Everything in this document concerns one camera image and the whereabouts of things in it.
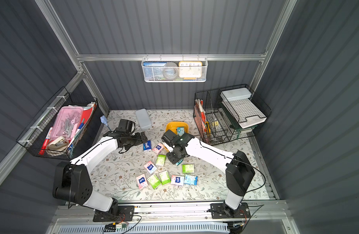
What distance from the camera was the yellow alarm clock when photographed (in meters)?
0.89

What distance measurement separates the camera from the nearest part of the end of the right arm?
0.58m

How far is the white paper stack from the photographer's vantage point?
903 millimetres
